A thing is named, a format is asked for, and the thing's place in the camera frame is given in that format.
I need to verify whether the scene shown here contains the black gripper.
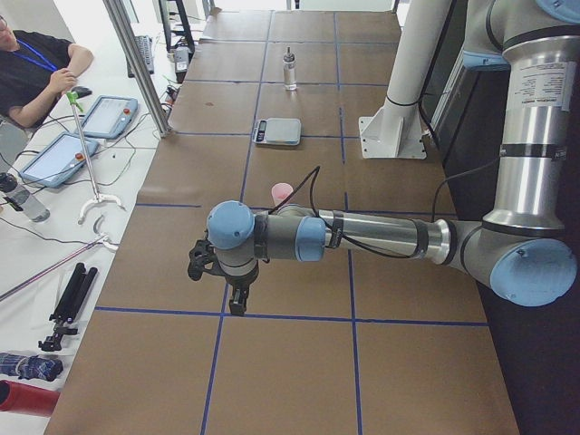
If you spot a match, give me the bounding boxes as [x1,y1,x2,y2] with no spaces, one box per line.
[225,270,258,316]

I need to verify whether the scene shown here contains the pink plastic cup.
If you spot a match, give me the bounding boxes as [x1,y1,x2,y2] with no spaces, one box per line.
[271,182,294,206]

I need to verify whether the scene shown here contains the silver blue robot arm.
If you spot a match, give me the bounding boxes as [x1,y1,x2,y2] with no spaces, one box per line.
[188,1,579,316]

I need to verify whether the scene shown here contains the grey kitchen scale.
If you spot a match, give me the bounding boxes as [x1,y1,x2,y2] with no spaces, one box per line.
[252,118,302,146]

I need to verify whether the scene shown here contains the clear glass sauce bottle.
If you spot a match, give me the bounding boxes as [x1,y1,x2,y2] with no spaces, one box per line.
[283,46,297,91]

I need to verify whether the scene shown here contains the black folded tripod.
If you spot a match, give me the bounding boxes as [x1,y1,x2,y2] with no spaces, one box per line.
[38,263,98,352]

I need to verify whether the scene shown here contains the blue folded umbrella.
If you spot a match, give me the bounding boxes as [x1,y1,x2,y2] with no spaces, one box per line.
[1,353,63,382]

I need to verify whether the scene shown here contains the far blue teach pendant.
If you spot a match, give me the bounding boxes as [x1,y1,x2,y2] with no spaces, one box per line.
[82,95,139,140]

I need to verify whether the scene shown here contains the blue teach pendant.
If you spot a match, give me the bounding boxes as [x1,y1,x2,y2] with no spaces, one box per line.
[82,95,139,140]
[20,132,84,188]

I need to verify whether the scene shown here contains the near blue teach pendant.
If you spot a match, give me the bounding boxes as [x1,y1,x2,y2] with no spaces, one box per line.
[20,132,84,188]

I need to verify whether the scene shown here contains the red cylinder bottle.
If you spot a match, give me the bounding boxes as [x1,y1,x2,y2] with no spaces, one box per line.
[1,381,60,417]

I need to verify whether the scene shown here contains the silver reacher grabber tool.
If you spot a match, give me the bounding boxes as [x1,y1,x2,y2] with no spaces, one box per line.
[66,89,125,225]

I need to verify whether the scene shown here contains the black keyboard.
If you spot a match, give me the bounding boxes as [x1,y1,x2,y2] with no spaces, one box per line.
[134,35,154,74]

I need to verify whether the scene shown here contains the seated person in black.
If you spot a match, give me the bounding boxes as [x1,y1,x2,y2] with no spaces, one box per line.
[1,18,93,130]

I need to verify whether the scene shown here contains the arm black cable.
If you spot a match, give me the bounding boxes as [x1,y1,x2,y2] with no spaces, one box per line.
[266,165,504,260]

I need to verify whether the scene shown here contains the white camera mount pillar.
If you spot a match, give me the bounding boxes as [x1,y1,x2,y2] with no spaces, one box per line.
[359,0,452,160]

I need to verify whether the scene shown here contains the aluminium frame post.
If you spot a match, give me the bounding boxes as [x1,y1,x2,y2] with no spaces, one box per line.
[103,0,171,138]

